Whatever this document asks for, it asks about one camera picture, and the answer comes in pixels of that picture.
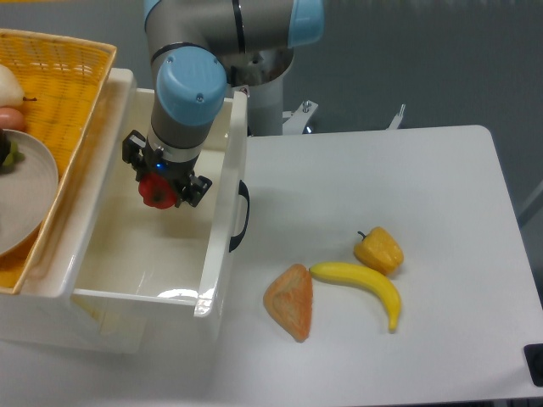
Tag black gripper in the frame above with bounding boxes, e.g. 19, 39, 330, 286
121, 130, 212, 208

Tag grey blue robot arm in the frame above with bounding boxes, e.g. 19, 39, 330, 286
122, 1, 324, 209

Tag open upper white drawer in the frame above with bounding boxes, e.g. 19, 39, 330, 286
73, 92, 248, 321

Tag white drawer cabinet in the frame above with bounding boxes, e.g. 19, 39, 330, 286
1, 69, 221, 353

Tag yellow toy pepper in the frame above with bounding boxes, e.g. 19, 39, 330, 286
353, 226, 404, 276

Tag yellow woven basket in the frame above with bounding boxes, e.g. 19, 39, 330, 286
1, 28, 117, 295

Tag grey plate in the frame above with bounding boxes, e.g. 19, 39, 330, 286
1, 130, 59, 255

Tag dark toy grapes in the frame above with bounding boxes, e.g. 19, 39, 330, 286
1, 129, 25, 175

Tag pink toy sausage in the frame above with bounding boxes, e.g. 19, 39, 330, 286
0, 107, 26, 131

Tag white toy pear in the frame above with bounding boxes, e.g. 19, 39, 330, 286
0, 65, 36, 107

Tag toy toast triangle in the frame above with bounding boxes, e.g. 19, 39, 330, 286
263, 264, 313, 343

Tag yellow toy banana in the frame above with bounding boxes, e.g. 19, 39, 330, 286
309, 262, 402, 332

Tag black object at table edge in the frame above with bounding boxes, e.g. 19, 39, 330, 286
523, 343, 543, 387

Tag black drawer handle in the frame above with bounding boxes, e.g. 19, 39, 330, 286
228, 181, 251, 253

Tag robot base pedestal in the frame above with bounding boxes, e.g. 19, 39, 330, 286
221, 48, 318, 137

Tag white bracket behind table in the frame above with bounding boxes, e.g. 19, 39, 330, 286
387, 103, 406, 130

